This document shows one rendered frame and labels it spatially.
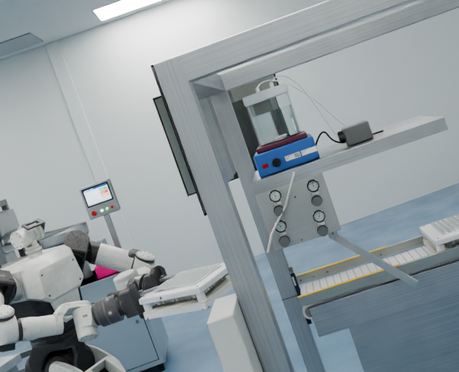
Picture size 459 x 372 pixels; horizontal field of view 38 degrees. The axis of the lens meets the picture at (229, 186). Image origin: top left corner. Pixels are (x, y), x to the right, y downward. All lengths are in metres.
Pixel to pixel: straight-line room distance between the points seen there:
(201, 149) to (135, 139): 5.89
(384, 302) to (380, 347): 0.17
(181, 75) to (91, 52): 6.00
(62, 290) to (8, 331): 0.41
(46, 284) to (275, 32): 1.39
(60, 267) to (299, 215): 0.93
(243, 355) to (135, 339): 3.41
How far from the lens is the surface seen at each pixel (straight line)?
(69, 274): 2.57
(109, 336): 4.82
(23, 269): 2.48
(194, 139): 1.45
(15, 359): 3.03
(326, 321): 2.24
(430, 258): 2.22
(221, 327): 1.41
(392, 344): 2.33
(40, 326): 2.20
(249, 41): 1.44
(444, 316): 2.33
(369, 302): 2.23
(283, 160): 2.14
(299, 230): 2.13
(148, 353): 4.83
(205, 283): 2.06
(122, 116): 7.35
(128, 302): 2.21
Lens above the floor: 1.47
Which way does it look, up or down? 5 degrees down
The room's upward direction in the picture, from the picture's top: 20 degrees counter-clockwise
